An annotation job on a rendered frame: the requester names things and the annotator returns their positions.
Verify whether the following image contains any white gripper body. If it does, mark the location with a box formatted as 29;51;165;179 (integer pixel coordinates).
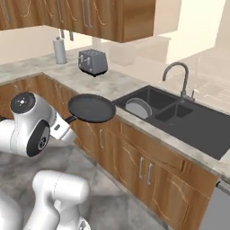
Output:
59;115;78;144

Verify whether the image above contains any grey pot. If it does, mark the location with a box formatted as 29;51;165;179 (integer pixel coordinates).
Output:
124;97;153;120

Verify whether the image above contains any wooden corner base cupboard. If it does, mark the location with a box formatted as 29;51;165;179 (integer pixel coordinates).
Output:
0;73;79;121

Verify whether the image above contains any grey wall cupboard handle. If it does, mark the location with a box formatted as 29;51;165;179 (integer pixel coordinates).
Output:
81;0;88;29
56;0;65;24
86;0;93;29

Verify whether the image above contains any dark grey double sink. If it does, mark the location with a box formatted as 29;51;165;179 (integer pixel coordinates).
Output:
111;84;230;162

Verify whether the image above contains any grey base cupboard handle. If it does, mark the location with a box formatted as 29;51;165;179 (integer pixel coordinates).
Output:
99;128;105;150
138;156;146;181
146;162;154;186

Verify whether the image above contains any grey curved tap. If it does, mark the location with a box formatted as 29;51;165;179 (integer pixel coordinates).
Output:
162;61;197;103

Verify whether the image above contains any wooden wall cupboard door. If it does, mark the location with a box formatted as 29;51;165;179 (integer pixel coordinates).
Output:
59;0;88;34
0;0;32;31
30;0;62;29
85;0;125;43

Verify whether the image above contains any grey dishwasher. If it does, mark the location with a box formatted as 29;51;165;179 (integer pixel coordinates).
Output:
198;179;230;230

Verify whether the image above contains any black frying pan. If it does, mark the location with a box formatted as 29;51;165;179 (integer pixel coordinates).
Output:
64;93;117;125

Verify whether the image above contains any wooden base cupboard door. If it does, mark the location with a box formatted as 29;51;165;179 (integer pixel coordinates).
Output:
144;155;210;230
98;127;121;180
72;119;102;164
114;139;146;196

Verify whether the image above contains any wooden false drawer front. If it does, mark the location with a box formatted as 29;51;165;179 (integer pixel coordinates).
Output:
119;121;188;173

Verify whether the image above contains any grey toaster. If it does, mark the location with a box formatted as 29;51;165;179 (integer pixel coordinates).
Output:
77;49;109;78

